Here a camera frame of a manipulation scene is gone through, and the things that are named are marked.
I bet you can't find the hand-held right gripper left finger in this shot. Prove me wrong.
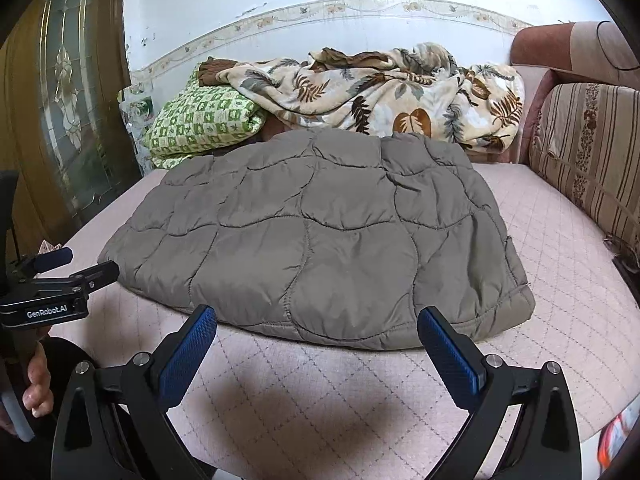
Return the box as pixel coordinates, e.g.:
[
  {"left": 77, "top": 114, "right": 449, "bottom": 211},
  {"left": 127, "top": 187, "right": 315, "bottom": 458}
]
[{"left": 50, "top": 304, "right": 218, "bottom": 480}]

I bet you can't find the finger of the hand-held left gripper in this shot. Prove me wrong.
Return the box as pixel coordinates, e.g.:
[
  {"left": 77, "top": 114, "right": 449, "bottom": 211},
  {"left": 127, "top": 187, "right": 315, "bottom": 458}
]
[
  {"left": 27, "top": 260, "right": 121, "bottom": 294},
  {"left": 10, "top": 246, "right": 74, "bottom": 281}
]

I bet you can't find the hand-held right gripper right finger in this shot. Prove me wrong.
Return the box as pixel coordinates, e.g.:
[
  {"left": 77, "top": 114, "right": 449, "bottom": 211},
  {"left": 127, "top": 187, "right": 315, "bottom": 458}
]
[{"left": 416, "top": 306, "right": 583, "bottom": 480}]

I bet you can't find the grey quilted jacket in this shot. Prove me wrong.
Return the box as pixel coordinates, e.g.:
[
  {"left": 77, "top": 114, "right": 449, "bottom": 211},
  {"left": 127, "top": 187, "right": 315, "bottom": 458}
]
[{"left": 97, "top": 127, "right": 537, "bottom": 352}]

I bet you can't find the person's left hand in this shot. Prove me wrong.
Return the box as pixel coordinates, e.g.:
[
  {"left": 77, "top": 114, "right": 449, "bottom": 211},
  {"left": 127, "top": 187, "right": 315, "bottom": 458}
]
[{"left": 22, "top": 342, "right": 55, "bottom": 417}]

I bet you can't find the wooden door with glass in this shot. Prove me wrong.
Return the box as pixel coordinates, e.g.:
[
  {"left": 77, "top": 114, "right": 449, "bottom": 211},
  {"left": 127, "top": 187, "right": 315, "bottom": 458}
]
[{"left": 0, "top": 0, "right": 143, "bottom": 256}]

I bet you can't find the clear plastic bag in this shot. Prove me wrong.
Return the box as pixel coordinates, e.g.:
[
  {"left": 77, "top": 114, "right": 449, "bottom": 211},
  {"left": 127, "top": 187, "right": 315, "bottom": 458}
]
[{"left": 119, "top": 85, "right": 153, "bottom": 161}]

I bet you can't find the green patterned quilt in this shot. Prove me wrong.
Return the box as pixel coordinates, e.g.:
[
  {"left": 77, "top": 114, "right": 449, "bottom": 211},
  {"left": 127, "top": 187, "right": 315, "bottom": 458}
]
[{"left": 141, "top": 67, "right": 268, "bottom": 171}]

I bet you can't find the orange and white object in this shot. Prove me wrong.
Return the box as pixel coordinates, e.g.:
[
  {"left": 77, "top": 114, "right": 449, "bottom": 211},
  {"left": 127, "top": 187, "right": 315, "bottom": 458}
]
[{"left": 597, "top": 407, "right": 640, "bottom": 468}]

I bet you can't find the maroon cushion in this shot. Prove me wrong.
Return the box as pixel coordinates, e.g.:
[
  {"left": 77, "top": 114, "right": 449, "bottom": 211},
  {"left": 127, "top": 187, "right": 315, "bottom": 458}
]
[{"left": 257, "top": 116, "right": 301, "bottom": 143}]

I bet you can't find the brown cloth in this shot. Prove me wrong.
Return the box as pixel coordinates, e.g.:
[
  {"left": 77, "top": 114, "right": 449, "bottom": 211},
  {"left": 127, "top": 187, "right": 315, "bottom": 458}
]
[{"left": 196, "top": 57, "right": 251, "bottom": 88}]

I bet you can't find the striped sofa cushion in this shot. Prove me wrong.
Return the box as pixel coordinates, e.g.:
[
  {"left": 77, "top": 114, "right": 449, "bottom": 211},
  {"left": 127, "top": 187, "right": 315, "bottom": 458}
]
[{"left": 529, "top": 82, "right": 640, "bottom": 261}]

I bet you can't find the leaf print blanket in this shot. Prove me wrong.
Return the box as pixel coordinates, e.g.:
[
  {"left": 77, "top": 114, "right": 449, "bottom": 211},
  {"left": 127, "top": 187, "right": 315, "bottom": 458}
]
[{"left": 215, "top": 42, "right": 526, "bottom": 153}]

